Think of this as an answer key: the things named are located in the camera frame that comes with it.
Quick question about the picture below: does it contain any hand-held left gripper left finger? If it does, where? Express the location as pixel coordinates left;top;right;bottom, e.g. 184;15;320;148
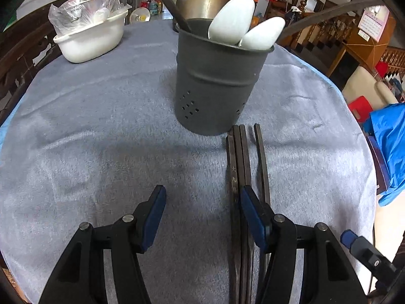
38;184;167;304

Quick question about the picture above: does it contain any dark chopstick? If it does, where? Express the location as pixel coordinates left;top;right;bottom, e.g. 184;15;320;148
141;0;193;34
226;126;242;304
276;0;385;39
239;124;254;304
254;123;272;304

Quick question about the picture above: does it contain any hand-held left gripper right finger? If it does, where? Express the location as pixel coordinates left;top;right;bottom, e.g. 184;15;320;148
239;185;369;304

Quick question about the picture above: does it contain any dark metal utensil holder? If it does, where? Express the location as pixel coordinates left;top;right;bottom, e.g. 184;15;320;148
173;17;275;136

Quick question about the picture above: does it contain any dark wooden stool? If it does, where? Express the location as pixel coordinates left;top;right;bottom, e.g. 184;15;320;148
367;135;393;197

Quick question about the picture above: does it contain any beige armchair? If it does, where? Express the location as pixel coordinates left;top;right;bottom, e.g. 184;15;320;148
342;66;399;108

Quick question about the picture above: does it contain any light blue table cover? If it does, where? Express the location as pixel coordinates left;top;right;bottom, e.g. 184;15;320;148
275;43;345;99

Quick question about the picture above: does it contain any wooden pillar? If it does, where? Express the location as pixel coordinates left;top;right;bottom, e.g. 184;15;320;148
327;14;397;77

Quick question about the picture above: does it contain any blue jacket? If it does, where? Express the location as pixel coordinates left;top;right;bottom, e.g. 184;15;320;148
363;101;405;206

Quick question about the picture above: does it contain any white plastic spoon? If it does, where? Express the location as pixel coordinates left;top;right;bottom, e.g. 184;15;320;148
208;0;255;45
239;17;286;51

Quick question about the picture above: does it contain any carved wooden sideboard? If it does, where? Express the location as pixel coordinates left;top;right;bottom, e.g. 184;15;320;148
0;2;62;127

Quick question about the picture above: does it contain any white plastic basin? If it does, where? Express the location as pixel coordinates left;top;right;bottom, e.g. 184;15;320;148
53;8;129;64

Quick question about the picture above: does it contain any small white floor fan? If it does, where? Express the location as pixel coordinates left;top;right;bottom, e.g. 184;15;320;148
130;6;151;24

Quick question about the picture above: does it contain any red child chair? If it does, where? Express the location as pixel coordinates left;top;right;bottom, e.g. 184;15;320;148
348;96;377;124

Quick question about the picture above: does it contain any pink wall calendar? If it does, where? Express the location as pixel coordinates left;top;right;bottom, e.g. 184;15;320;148
357;5;390;42

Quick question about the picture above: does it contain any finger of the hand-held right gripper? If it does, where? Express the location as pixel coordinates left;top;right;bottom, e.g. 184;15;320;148
340;229;398;289

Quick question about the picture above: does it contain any grey tablecloth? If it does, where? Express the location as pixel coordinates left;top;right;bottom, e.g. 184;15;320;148
0;17;378;304

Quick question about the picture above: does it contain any wooden staircase railing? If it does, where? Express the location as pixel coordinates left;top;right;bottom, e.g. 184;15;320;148
278;0;405;80

